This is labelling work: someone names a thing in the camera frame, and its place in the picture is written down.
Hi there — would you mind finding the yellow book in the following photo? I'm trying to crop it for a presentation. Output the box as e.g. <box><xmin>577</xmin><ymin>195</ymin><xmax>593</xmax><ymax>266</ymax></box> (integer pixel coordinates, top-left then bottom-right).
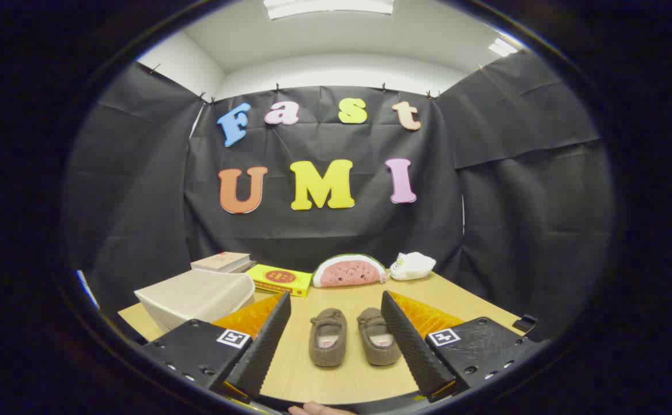
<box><xmin>246</xmin><ymin>264</ymin><xmax>312</xmax><ymax>297</ymax></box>

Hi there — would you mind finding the long ceiling light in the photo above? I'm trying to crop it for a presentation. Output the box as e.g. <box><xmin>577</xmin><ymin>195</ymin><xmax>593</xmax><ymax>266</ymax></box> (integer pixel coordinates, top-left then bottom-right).
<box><xmin>263</xmin><ymin>0</ymin><xmax>395</xmax><ymax>21</ymax></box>

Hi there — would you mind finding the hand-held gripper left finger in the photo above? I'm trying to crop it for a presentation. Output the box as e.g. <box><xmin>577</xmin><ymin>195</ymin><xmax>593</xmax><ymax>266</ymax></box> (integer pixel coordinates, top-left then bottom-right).
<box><xmin>140</xmin><ymin>291</ymin><xmax>292</xmax><ymax>399</ymax></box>

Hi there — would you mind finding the beige storage box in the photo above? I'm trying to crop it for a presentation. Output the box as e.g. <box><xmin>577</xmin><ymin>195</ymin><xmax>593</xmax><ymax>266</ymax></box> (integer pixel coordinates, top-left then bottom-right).
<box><xmin>134</xmin><ymin>269</ymin><xmax>256</xmax><ymax>333</ymax></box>

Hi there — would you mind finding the beige cover book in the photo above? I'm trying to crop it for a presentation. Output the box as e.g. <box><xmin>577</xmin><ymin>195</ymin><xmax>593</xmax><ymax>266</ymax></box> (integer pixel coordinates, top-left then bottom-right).
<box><xmin>191</xmin><ymin>252</ymin><xmax>251</xmax><ymax>273</ymax></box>

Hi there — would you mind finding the black backdrop cloth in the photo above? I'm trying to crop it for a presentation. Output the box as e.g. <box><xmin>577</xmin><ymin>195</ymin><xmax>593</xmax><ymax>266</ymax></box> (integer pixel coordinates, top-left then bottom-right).
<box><xmin>62</xmin><ymin>49</ymin><xmax>616</xmax><ymax>341</ymax></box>

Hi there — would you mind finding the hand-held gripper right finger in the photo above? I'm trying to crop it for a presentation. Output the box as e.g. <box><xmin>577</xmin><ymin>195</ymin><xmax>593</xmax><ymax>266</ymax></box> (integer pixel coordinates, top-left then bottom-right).
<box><xmin>380</xmin><ymin>290</ymin><xmax>544</xmax><ymax>403</ymax></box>

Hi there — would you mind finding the white plush toy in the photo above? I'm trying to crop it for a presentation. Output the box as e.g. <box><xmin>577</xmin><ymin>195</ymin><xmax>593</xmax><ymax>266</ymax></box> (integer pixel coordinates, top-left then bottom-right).
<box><xmin>390</xmin><ymin>251</ymin><xmax>437</xmax><ymax>281</ymax></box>

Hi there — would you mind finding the brown fuzzy shoe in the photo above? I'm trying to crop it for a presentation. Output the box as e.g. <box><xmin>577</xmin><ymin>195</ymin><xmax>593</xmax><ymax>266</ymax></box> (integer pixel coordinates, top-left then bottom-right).
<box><xmin>308</xmin><ymin>308</ymin><xmax>348</xmax><ymax>368</ymax></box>
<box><xmin>357</xmin><ymin>307</ymin><xmax>402</xmax><ymax>366</ymax></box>

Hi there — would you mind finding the watermelon slice plush toy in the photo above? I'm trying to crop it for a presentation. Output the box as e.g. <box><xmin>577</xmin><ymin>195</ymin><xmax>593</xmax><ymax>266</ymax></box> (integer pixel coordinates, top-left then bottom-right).
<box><xmin>312</xmin><ymin>254</ymin><xmax>388</xmax><ymax>288</ymax></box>

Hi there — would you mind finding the small ceiling light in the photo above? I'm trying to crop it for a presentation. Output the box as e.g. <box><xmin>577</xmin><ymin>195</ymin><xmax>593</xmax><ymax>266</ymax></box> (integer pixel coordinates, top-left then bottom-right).
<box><xmin>489</xmin><ymin>37</ymin><xmax>519</xmax><ymax>58</ymax></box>

